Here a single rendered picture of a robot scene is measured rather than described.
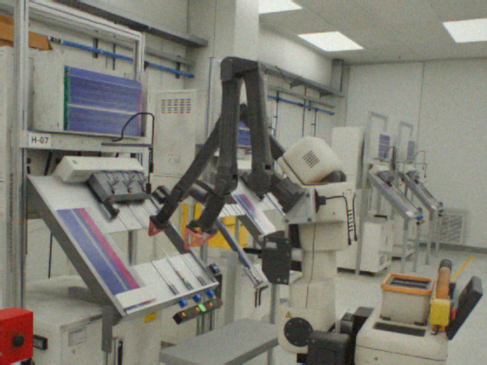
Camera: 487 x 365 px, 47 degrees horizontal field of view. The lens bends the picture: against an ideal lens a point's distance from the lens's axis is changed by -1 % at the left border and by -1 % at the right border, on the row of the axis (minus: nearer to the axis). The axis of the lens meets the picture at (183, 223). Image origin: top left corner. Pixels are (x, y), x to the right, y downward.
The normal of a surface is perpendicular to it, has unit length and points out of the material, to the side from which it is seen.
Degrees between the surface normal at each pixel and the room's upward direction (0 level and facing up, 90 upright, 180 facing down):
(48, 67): 90
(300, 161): 90
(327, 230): 90
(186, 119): 90
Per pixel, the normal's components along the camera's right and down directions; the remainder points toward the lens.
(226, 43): -0.55, 0.07
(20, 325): 0.83, 0.10
